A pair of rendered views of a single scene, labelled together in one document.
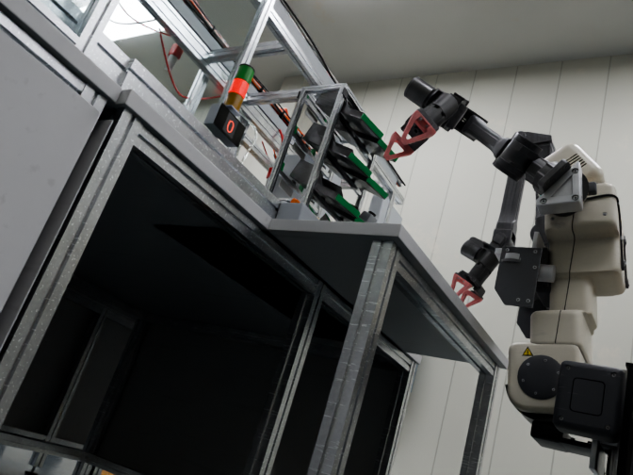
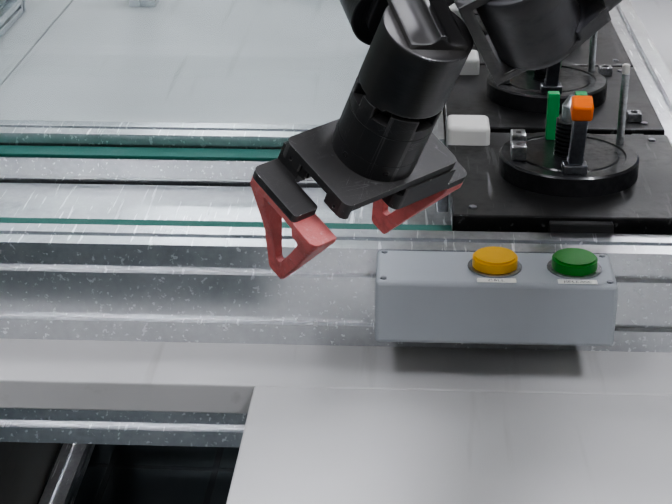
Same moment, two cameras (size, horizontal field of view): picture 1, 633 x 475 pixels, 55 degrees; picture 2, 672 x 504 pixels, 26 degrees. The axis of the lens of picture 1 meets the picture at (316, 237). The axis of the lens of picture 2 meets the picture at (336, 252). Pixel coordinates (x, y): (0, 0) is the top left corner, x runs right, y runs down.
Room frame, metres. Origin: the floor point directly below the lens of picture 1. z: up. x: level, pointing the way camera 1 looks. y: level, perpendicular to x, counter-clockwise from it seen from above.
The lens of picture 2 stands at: (0.71, -0.89, 1.50)
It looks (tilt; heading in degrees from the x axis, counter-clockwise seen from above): 24 degrees down; 58
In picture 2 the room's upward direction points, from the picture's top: straight up
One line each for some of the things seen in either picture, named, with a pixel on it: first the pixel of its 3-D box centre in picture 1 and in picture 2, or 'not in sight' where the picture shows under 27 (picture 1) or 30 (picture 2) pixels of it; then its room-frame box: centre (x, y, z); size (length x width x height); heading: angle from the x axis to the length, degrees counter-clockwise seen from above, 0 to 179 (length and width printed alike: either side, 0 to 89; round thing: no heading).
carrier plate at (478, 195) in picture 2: not in sight; (567, 180); (1.65, 0.15, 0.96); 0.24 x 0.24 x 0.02; 55
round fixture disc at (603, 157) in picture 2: not in sight; (568, 162); (1.65, 0.15, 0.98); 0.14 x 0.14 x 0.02
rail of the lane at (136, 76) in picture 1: (248, 200); (286, 279); (1.34, 0.18, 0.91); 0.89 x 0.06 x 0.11; 145
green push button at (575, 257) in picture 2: not in sight; (574, 266); (1.51, -0.02, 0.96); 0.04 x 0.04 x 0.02
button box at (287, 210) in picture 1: (308, 232); (493, 296); (1.46, 0.02, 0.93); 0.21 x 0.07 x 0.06; 145
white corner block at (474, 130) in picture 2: not in sight; (467, 138); (1.63, 0.29, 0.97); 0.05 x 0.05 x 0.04; 55
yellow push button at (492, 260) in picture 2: not in sight; (494, 264); (1.46, 0.02, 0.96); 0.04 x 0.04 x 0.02
